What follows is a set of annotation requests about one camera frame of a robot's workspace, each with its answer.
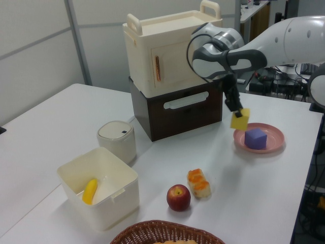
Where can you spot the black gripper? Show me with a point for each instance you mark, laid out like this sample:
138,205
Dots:
228,87

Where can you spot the yellow cube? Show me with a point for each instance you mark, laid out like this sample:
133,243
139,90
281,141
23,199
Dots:
240,123

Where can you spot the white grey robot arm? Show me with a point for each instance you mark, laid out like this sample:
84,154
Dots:
292,40

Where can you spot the small grey flat object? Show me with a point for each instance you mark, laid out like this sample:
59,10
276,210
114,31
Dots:
241,81

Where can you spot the black electronics box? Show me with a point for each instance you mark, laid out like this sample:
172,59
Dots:
261,81

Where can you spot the purple block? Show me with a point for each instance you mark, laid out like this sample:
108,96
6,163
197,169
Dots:
254,141

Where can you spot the pink plate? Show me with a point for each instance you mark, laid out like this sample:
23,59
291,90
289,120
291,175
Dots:
275,138

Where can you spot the dark brown drawer box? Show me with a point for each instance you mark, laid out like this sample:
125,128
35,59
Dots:
177,124

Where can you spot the black keyboard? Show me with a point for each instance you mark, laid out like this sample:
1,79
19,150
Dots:
306,69

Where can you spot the cake slice with orange topping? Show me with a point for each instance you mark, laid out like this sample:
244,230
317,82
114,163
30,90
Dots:
199,184

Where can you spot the background wooden desk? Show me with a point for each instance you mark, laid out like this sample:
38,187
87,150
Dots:
254,10

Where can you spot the red apple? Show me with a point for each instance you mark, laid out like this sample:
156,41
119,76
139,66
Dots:
178,198

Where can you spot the small cream lidded bin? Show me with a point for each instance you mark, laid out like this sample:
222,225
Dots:
118,142

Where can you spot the yellow object on floor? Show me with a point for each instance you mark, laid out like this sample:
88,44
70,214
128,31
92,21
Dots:
321,203

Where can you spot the brown wicker basket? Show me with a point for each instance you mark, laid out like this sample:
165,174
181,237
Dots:
162,231

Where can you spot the bread in basket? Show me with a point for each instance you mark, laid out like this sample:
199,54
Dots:
175,242

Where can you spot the cream open plastic box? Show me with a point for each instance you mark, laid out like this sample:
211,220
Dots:
106,211

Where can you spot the yellow banana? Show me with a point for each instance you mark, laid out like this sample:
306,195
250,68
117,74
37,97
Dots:
90,191

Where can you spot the black object at table edge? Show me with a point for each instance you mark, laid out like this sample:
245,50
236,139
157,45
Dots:
2,130

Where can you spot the black clamp post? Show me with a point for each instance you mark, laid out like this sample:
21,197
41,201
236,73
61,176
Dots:
313,106

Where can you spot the grey partition post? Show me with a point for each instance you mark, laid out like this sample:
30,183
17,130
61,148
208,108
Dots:
80,43

